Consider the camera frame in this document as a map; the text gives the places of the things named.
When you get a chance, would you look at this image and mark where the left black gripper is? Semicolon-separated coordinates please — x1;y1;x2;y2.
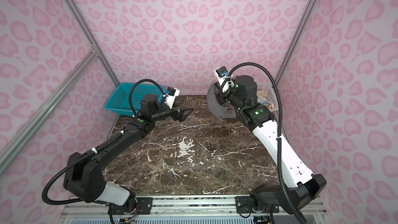
151;98;194;123

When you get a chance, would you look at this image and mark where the grey terry towel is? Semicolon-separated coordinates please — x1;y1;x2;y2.
207;82;236;119

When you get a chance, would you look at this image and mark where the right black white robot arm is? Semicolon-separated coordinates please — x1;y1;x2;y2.
213;76;326;215

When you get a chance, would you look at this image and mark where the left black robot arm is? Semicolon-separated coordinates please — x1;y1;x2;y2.
63;94;193;213

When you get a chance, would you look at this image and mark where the orange patterned towel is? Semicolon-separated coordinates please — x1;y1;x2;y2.
257;90;276;110

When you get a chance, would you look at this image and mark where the white plastic basket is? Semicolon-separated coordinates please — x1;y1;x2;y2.
257;83;279;113

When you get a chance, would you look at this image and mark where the teal plastic basket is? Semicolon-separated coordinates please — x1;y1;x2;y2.
104;83;163;116

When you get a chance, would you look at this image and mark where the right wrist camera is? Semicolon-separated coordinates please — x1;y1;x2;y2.
214;66;235;93

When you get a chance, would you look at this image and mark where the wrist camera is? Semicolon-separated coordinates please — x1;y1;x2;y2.
214;66;235;93
165;87;180;109

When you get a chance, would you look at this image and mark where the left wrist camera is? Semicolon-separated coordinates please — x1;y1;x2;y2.
165;87;180;109

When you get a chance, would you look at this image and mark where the right black corrugated cable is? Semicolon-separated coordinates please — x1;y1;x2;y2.
220;62;307;224

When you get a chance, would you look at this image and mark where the black corrugated cable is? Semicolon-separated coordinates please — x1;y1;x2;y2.
41;78;166;206
220;62;307;224

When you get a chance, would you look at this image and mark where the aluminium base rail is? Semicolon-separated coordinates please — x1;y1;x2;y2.
57;193;330;224

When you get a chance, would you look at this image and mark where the left black corrugated cable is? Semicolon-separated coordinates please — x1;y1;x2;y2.
41;78;166;206

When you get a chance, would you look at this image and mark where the back right aluminium post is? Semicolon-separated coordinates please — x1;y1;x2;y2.
275;0;319;85

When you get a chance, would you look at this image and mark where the aluminium post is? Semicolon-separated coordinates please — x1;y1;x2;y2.
275;0;319;85
63;0;120;87

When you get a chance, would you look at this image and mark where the left aluminium frame strut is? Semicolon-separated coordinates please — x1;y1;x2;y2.
1;49;98;175

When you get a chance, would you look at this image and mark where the back left aluminium post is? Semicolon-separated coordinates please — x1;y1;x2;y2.
63;0;120;87

